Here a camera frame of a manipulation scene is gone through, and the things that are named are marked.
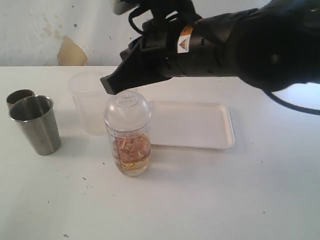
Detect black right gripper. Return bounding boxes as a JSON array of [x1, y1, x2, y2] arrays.
[[100, 0, 200, 95]]

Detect translucent white plastic cup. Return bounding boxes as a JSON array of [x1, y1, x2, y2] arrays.
[[68, 70, 110, 136]]

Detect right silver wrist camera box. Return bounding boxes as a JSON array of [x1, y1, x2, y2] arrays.
[[109, 0, 139, 16]]

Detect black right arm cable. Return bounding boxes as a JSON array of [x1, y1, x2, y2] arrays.
[[128, 7, 320, 115]]

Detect stainless steel cup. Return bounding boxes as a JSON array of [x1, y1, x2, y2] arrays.
[[9, 95, 61, 156]]

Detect clear dome shaker lid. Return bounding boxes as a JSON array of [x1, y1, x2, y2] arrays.
[[104, 89, 151, 132]]

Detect brown wooden cup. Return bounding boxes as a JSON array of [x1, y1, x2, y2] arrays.
[[6, 89, 35, 110]]

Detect clear plastic shaker cup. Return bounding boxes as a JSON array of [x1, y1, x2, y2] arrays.
[[107, 125, 151, 177]]

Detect white rectangular plastic tray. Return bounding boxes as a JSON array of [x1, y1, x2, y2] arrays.
[[149, 100, 235, 150]]

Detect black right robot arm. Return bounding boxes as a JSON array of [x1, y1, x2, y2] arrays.
[[100, 0, 320, 95]]

